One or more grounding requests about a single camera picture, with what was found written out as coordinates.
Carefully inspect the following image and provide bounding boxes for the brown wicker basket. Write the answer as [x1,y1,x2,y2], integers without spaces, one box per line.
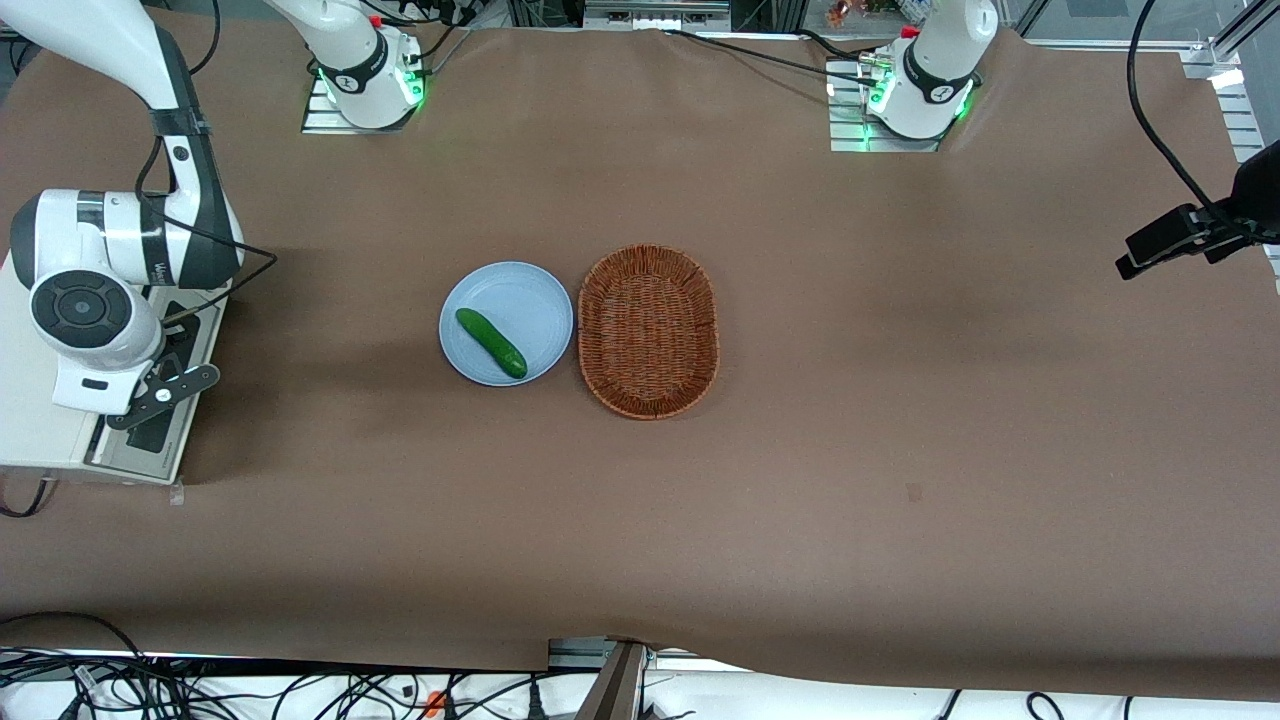
[577,244,721,421]

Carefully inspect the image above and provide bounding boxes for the short black base cable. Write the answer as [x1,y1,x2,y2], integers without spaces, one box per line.
[798,28,873,66]

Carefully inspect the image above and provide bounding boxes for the oven door with glass window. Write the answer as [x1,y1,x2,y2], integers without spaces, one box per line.
[85,290,223,476]

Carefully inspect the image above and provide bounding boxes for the black floor cable loop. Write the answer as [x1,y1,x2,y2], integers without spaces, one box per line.
[0,611,151,661]

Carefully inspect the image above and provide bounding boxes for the black cable to left gripper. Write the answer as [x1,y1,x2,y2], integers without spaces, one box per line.
[1127,0,1236,226]

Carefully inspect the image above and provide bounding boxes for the black cable bundle at base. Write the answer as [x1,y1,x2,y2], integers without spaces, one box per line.
[368,0,477,31]

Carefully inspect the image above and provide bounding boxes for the aluminium frame post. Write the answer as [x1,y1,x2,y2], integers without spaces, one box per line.
[575,640,649,720]

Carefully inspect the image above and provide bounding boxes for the thin black looping cable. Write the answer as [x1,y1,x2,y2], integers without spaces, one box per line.
[186,0,223,77]

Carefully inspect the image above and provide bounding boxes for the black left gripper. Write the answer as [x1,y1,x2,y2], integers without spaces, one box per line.
[1115,140,1280,281]

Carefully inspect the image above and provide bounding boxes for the long black base cable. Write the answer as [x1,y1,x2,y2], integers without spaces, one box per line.
[663,29,881,89]

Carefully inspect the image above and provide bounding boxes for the white toaster oven body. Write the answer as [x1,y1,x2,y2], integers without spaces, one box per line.
[0,250,233,486]

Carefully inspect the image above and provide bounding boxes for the green cucumber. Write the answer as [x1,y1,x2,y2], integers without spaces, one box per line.
[455,307,529,380]

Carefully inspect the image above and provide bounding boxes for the grey metal box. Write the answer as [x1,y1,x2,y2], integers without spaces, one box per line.
[583,0,731,31]

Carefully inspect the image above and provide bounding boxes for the black floor cable tangle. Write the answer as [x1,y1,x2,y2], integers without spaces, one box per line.
[0,648,421,720]

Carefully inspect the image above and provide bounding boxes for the light blue plate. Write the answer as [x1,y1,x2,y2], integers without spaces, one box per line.
[438,261,575,388]

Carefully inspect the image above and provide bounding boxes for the brown table cover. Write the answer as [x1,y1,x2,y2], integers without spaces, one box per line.
[0,5,1280,701]

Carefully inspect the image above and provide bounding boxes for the thick black wrist cable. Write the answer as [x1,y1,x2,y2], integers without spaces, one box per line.
[135,135,279,326]

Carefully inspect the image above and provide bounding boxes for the black oven power cable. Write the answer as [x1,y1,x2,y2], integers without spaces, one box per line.
[0,478,51,519]

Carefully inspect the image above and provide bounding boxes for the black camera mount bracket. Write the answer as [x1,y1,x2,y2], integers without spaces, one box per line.
[104,364,222,432]

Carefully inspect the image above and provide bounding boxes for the aluminium slotted plate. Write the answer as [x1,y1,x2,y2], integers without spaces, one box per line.
[1213,68,1280,166]

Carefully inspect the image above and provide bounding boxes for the aluminium frame corner profile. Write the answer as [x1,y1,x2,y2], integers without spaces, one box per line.
[1020,0,1280,83]

